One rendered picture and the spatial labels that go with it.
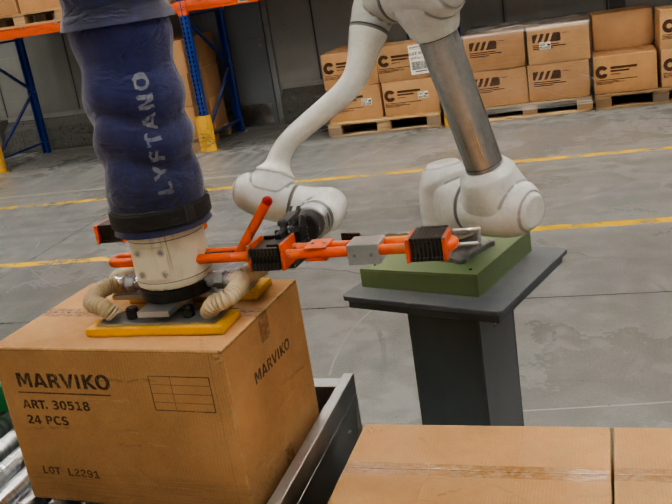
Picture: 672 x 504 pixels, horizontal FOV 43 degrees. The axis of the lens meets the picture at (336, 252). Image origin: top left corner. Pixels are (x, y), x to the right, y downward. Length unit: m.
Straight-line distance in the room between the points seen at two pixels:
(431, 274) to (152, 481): 0.93
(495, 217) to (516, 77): 6.59
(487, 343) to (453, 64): 0.83
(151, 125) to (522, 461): 1.09
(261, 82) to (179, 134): 8.86
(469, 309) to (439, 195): 0.34
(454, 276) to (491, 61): 6.55
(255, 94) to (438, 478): 9.05
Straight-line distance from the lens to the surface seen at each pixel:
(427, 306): 2.35
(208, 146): 9.59
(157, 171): 1.85
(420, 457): 2.06
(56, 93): 12.00
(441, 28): 2.11
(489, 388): 2.57
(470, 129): 2.21
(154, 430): 1.95
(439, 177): 2.41
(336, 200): 2.13
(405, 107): 9.06
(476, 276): 2.34
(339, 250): 1.79
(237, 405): 1.83
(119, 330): 1.95
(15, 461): 2.50
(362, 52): 2.20
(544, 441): 2.09
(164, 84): 1.84
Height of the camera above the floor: 1.63
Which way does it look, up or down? 18 degrees down
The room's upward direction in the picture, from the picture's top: 9 degrees counter-clockwise
